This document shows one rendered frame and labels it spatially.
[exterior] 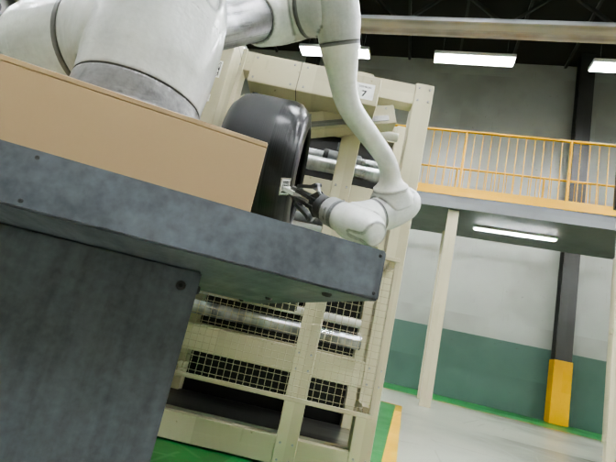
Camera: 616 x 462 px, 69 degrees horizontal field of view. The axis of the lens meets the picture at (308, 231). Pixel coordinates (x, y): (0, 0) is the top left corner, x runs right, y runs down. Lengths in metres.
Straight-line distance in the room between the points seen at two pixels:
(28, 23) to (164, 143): 0.34
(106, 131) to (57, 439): 0.27
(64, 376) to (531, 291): 10.67
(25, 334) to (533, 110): 12.22
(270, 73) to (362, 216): 1.16
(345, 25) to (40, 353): 0.93
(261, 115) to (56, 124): 1.19
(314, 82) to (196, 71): 1.61
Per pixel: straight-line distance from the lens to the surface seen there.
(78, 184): 0.33
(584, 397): 11.06
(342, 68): 1.15
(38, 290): 0.45
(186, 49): 0.57
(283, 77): 2.19
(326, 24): 1.14
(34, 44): 0.73
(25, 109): 0.47
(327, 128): 2.22
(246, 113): 1.61
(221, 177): 0.44
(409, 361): 10.49
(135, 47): 0.56
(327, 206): 1.30
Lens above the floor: 0.57
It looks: 13 degrees up
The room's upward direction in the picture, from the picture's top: 13 degrees clockwise
